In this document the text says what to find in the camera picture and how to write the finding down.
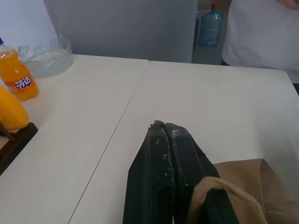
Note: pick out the dark wooden plate rack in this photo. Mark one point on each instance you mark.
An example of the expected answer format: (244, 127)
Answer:
(21, 137)

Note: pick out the clear glass bowl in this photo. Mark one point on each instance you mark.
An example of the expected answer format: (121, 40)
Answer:
(49, 63)

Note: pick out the blue water cooler jug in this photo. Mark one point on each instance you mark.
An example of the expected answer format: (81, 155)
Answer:
(211, 28)

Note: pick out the yellow plate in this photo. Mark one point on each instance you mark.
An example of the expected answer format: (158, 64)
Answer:
(11, 112)

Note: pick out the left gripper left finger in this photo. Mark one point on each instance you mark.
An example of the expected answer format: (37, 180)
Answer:
(147, 177)

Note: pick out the orange Fanta soda bottle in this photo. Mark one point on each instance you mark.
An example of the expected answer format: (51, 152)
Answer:
(18, 79)

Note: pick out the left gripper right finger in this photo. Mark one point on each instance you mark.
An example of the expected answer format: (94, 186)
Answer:
(184, 163)

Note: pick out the person in white shirt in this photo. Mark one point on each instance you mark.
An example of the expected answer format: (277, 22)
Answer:
(261, 35)

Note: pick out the grey partition panel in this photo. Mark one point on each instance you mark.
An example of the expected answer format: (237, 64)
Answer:
(116, 28)

